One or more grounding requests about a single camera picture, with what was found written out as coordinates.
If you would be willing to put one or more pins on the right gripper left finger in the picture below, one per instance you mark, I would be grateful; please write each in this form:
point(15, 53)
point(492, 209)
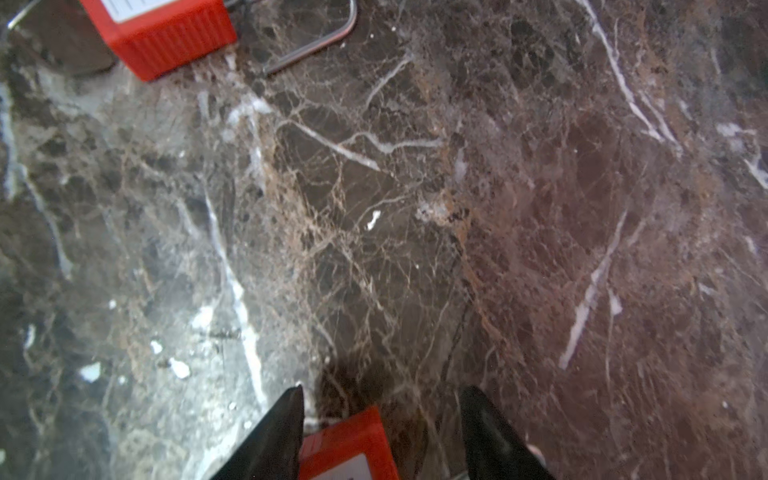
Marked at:
point(271, 449)

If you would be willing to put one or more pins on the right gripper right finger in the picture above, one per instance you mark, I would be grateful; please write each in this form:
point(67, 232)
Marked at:
point(493, 450)

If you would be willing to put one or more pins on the red padlock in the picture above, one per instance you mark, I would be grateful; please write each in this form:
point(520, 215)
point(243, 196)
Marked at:
point(153, 38)
point(355, 448)

